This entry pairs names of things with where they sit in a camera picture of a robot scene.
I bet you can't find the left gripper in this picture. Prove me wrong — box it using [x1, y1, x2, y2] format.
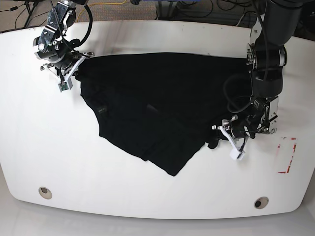
[208, 115, 249, 154]

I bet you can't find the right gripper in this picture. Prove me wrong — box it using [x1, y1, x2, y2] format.
[40, 52, 95, 83]

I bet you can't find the black graphic t-shirt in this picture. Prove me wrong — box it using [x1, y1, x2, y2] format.
[75, 53, 251, 176]

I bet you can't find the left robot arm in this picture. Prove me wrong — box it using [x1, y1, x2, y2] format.
[208, 0, 307, 159]

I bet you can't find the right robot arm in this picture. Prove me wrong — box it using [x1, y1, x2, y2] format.
[33, 0, 93, 85]

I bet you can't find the black tripod stand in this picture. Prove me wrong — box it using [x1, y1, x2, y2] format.
[22, 0, 43, 29]

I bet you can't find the right table grommet hole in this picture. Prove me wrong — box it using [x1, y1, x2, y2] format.
[254, 196, 269, 209]

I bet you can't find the table grommet hole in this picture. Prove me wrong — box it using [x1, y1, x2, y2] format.
[38, 187, 52, 200]
[254, 196, 269, 209]

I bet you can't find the red tape rectangle marking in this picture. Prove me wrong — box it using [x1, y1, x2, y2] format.
[274, 137, 297, 174]

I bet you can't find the left table grommet hole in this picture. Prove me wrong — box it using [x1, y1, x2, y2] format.
[38, 187, 52, 200]

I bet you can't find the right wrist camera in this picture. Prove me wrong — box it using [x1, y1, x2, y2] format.
[58, 79, 73, 92]

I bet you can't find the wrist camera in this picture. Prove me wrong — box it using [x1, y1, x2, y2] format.
[58, 79, 73, 92]
[230, 148, 245, 160]

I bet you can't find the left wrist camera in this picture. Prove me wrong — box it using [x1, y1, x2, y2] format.
[230, 148, 245, 160]

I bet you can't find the yellow cable on floor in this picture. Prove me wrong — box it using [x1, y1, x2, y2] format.
[76, 0, 127, 22]

